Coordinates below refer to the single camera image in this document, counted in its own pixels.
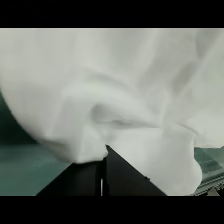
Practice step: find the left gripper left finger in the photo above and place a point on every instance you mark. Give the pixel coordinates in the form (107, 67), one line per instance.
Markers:
(78, 180)

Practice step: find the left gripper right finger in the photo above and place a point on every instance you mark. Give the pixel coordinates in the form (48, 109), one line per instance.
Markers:
(128, 178)

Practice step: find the white shirt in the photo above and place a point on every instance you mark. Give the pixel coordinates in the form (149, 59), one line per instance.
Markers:
(110, 83)

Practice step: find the silver frame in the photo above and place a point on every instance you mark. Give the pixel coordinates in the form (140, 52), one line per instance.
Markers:
(210, 185)

